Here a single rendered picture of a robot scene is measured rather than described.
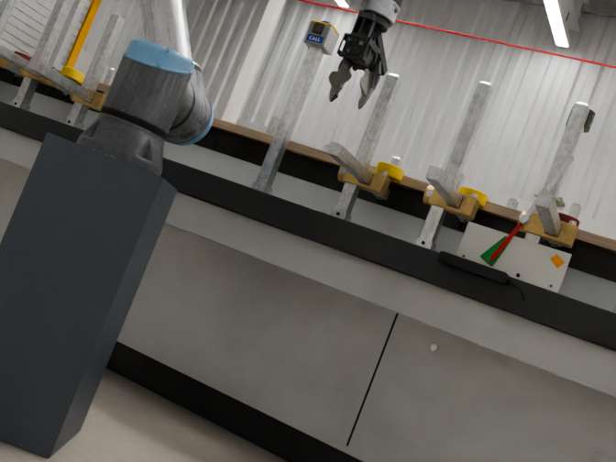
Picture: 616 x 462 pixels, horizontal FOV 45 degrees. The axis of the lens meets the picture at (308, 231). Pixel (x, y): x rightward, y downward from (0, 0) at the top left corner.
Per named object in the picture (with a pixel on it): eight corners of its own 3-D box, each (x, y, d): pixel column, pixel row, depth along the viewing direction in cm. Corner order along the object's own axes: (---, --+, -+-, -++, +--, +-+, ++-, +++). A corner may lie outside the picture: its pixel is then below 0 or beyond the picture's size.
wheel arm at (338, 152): (336, 159, 176) (343, 142, 177) (324, 155, 178) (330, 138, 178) (385, 203, 216) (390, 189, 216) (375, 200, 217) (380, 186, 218)
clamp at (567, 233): (570, 245, 179) (577, 225, 179) (515, 227, 184) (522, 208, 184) (571, 249, 184) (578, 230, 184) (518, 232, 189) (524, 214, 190)
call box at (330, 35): (322, 49, 213) (332, 23, 214) (301, 43, 216) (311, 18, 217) (330, 59, 220) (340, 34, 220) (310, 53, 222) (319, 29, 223)
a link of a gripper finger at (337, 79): (313, 88, 175) (337, 55, 174) (324, 97, 180) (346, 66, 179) (323, 94, 174) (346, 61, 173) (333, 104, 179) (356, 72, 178)
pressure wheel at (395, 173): (395, 208, 213) (410, 170, 213) (373, 197, 209) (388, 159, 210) (382, 206, 220) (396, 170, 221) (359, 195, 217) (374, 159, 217)
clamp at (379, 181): (379, 192, 198) (386, 174, 199) (335, 177, 204) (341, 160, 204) (385, 197, 204) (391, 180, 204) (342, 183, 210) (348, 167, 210)
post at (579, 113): (522, 284, 181) (589, 103, 184) (509, 280, 183) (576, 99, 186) (524, 286, 185) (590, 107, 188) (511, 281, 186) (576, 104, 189)
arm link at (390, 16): (371, 8, 182) (407, 15, 178) (364, 27, 182) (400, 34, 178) (357, -10, 175) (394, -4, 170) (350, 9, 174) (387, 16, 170)
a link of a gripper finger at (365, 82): (350, 101, 170) (354, 63, 172) (360, 110, 175) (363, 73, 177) (363, 100, 169) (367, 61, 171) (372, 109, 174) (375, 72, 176)
